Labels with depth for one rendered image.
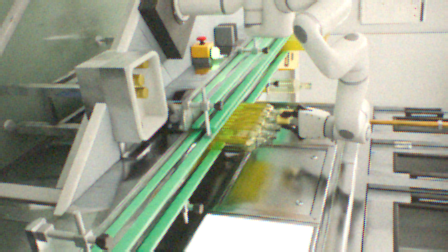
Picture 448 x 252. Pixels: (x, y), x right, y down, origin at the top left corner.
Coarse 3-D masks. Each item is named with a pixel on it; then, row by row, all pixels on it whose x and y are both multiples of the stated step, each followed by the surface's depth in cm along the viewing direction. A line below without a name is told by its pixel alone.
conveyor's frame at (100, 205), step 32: (224, 64) 175; (192, 96) 147; (160, 128) 147; (192, 128) 148; (128, 160) 129; (160, 160) 128; (96, 192) 115; (128, 192) 114; (64, 224) 104; (96, 224) 102
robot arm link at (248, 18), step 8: (224, 0) 141; (232, 0) 140; (240, 0) 140; (248, 0) 139; (256, 0) 138; (224, 8) 143; (232, 8) 142; (248, 8) 140; (256, 8) 138; (248, 16) 140; (256, 16) 139
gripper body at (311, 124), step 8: (304, 112) 150; (312, 112) 149; (320, 112) 149; (304, 120) 151; (312, 120) 149; (320, 120) 148; (304, 128) 152; (312, 128) 150; (320, 128) 149; (304, 136) 154; (312, 136) 152; (320, 136) 150
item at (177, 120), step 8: (168, 104) 141; (176, 104) 140; (168, 112) 142; (176, 112) 141; (184, 112) 140; (168, 120) 143; (176, 120) 141; (184, 120) 141; (168, 128) 144; (176, 128) 143; (184, 128) 142
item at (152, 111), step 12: (144, 60) 124; (156, 60) 131; (144, 72) 134; (156, 72) 133; (132, 84) 119; (144, 84) 136; (156, 84) 135; (132, 96) 120; (156, 96) 137; (144, 108) 139; (156, 108) 139; (144, 120) 137; (156, 120) 137; (144, 132) 130
